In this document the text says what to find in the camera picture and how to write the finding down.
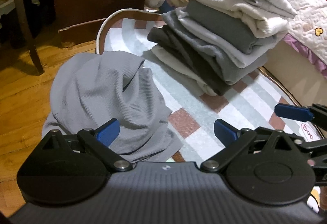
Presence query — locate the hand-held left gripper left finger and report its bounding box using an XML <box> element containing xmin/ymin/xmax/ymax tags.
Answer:
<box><xmin>41</xmin><ymin>118</ymin><xmax>133</xmax><ymax>173</ymax></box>

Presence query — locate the wooden chair leg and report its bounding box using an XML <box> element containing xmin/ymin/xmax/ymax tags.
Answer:
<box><xmin>11</xmin><ymin>0</ymin><xmax>45</xmax><ymax>75</ymax></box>

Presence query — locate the grey ribbed garment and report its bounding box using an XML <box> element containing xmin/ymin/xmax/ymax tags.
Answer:
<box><xmin>42</xmin><ymin>50</ymin><xmax>184</xmax><ymax>163</ymax></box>

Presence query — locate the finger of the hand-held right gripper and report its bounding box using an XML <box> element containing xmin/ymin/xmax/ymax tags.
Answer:
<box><xmin>298</xmin><ymin>135</ymin><xmax>327</xmax><ymax>186</ymax></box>
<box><xmin>274</xmin><ymin>103</ymin><xmax>327</xmax><ymax>127</ymax></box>

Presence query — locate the stack of folded clothes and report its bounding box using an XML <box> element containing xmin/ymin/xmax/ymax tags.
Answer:
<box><xmin>142</xmin><ymin>0</ymin><xmax>298</xmax><ymax>97</ymax></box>

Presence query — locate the small blue object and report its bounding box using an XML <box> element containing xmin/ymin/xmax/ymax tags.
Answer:
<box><xmin>160</xmin><ymin>1</ymin><xmax>175</xmax><ymax>14</ymax></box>

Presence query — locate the checked patterned rug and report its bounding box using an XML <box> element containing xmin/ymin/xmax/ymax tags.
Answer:
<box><xmin>96</xmin><ymin>8</ymin><xmax>327</xmax><ymax>217</ymax></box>

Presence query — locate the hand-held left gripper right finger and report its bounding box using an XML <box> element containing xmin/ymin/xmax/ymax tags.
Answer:
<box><xmin>200</xmin><ymin>119</ymin><xmax>306</xmax><ymax>173</ymax></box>

